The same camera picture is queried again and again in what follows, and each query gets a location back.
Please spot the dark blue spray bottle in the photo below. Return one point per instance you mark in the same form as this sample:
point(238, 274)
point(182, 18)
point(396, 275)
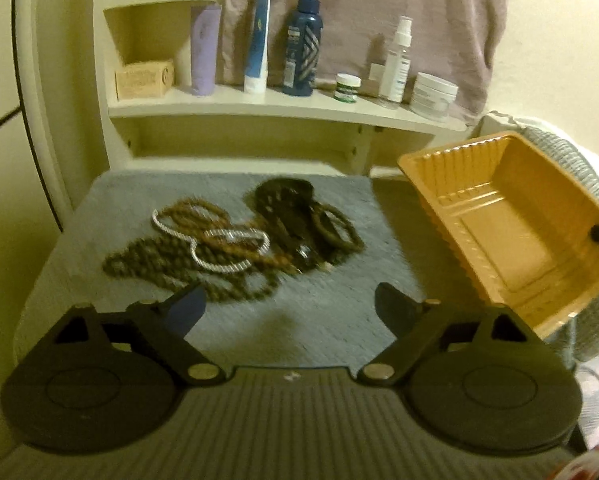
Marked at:
point(302, 48)

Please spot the small green white jar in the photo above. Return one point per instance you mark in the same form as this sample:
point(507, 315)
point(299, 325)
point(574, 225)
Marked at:
point(347, 87)

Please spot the mauve hanging towel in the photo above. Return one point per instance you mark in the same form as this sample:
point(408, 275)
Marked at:
point(452, 39)

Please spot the cream wooden shelf unit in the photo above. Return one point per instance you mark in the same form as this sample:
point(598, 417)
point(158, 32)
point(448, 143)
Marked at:
point(232, 131)

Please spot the lavender tube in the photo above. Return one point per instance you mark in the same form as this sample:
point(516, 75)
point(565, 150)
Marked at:
point(205, 25)

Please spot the clear white spray bottle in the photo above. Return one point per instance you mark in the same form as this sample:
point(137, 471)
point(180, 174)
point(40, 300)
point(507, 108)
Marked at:
point(397, 65)

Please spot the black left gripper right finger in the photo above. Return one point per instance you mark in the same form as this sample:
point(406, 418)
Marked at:
point(417, 327)

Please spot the white cream jar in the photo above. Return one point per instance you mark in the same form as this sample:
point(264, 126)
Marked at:
point(433, 96)

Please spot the orange plastic tray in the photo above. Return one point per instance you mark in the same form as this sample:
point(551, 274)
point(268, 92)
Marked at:
point(517, 222)

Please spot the blue white tube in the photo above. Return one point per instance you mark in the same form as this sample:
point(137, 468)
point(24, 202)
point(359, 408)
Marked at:
point(256, 66)

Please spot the tan cardboard box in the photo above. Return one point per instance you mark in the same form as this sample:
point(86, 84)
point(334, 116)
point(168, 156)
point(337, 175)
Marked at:
point(144, 80)

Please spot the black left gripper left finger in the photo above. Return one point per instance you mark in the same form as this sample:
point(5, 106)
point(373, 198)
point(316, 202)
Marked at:
point(160, 328)

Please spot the grey fluffy mat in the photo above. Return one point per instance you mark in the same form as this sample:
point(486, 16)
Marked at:
point(289, 265)

